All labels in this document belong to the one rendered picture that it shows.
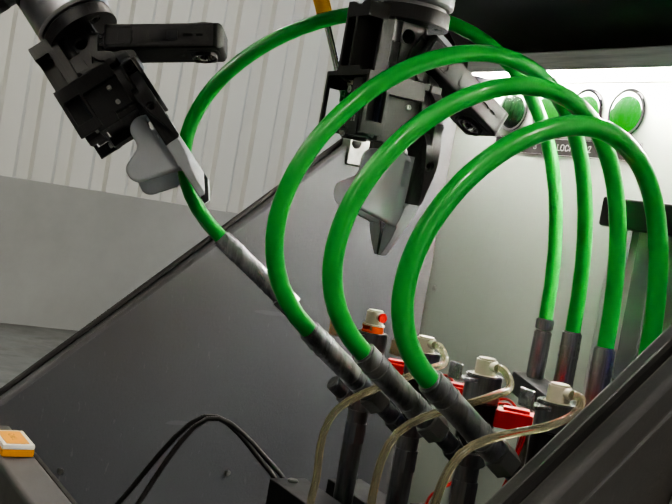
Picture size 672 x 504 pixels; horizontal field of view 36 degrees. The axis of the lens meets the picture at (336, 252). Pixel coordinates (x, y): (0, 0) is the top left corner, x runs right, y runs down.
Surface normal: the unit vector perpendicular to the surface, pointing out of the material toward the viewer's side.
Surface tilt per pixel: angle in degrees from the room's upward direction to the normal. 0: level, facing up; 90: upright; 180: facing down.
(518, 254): 90
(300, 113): 90
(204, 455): 90
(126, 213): 90
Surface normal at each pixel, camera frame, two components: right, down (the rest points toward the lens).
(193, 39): -0.02, -0.14
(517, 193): -0.85, -0.12
